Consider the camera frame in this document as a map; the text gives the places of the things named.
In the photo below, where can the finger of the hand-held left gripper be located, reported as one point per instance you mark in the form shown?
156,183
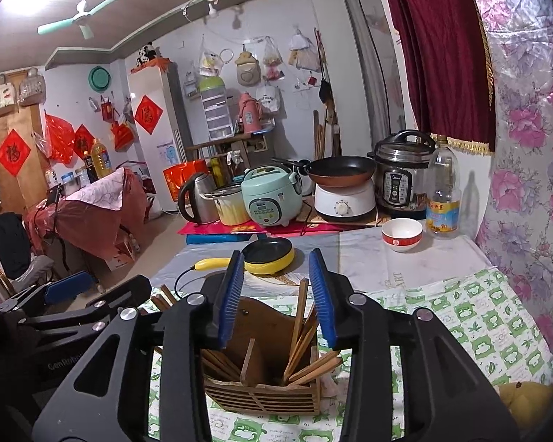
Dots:
69,291
124,292

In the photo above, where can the red and white bowl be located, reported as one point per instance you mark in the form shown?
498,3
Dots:
401,239

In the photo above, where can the wooden door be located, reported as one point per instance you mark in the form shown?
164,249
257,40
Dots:
32,188

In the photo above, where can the wooden side table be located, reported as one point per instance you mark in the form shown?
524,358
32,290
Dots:
221,140

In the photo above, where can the small red diamond paper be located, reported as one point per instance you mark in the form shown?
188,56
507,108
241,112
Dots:
84,142

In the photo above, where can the yellow electric frying pan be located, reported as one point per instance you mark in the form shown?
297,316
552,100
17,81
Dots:
276,264

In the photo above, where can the grey cloth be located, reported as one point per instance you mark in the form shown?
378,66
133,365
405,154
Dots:
189,258

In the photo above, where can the cardboard box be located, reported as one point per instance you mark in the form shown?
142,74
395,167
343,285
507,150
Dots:
120,255

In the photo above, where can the floral plastic wall sheet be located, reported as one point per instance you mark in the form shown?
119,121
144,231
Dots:
534,147

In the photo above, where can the red diamond paper on refrigerator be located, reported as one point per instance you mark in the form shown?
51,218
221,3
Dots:
148,114

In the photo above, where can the pink thermos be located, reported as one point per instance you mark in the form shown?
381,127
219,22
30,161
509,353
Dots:
249,115

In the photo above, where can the blue board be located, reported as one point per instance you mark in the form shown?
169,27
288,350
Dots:
212,239

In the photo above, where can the white electric cooker base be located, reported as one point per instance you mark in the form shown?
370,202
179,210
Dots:
345,202

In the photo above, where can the clear plastic oil bottle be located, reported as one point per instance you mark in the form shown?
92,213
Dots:
442,212

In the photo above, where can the green checkered tablecloth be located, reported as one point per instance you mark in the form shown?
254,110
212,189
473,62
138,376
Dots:
479,322

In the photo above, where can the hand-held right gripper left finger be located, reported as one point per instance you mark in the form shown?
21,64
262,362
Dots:
230,299

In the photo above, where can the red gift bag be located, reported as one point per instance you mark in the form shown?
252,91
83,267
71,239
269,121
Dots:
177,179

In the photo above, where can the plastic bag with yellow contents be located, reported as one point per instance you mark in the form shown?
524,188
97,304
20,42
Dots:
210,62

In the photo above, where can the grey sliding door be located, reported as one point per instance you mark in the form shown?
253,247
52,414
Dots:
373,78

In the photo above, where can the cream slow cooker pot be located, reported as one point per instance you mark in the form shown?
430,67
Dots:
228,209

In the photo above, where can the bundle of wooden chopsticks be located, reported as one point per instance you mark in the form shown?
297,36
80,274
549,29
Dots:
320,363

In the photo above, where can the small paper notice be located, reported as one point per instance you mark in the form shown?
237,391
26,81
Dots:
167,155

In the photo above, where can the black hanging bag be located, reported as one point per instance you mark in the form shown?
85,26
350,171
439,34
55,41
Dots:
326,92

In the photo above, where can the green rice cooker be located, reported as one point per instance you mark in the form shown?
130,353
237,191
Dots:
267,198

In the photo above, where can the black electric pressure cooker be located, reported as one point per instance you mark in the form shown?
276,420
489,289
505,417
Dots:
396,184

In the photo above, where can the white tote bag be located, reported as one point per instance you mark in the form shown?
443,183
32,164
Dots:
269,99

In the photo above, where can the white printed cloth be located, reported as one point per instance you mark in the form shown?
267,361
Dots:
419,271

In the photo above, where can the red mat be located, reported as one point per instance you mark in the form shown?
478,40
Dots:
202,230

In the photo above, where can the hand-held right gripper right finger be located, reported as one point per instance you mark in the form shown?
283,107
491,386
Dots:
322,299

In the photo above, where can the steel electric kettle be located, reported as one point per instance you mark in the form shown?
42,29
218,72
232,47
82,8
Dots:
200,202

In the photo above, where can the green ceiling fan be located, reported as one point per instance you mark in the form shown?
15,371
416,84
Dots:
55,26

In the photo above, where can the white hanging light bulb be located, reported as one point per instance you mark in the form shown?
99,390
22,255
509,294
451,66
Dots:
213,9

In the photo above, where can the red plastic covered furniture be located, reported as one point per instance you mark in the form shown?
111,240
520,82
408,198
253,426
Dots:
87,221

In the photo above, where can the panda plush toy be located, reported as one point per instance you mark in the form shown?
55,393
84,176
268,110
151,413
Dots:
145,53

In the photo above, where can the beige handbag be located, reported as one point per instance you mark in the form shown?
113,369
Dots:
31,87
1,96

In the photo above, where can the green round basin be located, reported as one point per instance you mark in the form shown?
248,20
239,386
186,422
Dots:
99,79

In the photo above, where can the dark red curtain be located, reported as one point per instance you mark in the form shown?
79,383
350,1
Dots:
442,55

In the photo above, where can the white refrigerator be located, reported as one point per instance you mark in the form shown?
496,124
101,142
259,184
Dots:
150,80

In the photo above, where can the red hanging bag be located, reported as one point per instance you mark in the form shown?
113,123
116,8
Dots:
107,110

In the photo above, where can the plastic drawer tower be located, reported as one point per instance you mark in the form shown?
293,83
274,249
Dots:
216,115

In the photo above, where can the yellow cooking oil jug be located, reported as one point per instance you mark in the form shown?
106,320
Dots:
102,161

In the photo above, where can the red paper wall decoration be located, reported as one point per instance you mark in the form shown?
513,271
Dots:
60,140

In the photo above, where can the clear plastic bag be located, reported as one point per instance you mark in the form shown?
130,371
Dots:
272,62

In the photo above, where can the white patterned cloth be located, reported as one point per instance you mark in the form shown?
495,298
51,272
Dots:
101,191

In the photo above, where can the hanging bag of beige goods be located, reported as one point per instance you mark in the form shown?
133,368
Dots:
304,55

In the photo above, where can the brown frying pan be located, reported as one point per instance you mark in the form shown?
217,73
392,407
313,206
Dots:
341,170

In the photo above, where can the wooden chopstick holder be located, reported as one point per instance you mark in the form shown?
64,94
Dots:
258,398

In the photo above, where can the olive green mitten far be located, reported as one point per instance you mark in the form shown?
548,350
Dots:
525,400

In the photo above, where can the red diamond paper on door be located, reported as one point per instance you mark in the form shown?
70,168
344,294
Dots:
13,152

